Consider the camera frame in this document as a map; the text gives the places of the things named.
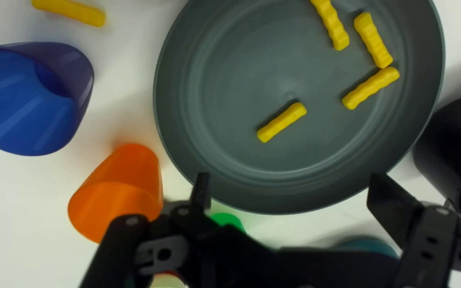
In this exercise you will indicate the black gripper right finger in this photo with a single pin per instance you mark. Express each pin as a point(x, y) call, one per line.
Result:
point(439, 250)

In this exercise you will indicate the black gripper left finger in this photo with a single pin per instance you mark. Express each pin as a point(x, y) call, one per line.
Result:
point(135, 256)

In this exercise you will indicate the orange plastic cup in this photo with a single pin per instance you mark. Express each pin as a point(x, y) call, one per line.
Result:
point(119, 192)

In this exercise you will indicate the yellow toy fry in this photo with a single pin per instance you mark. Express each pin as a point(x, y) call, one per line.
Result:
point(282, 122)
point(71, 11)
point(330, 24)
point(372, 88)
point(373, 40)

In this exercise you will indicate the green plastic cup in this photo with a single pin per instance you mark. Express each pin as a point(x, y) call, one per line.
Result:
point(226, 219)

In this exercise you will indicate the blue plastic cup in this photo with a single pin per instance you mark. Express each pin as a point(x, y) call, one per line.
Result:
point(23, 101)

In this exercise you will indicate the gray round plate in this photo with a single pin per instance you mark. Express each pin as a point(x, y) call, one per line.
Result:
point(231, 80)

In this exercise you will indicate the black cooking pot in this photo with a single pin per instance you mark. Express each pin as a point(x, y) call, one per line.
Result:
point(455, 144)

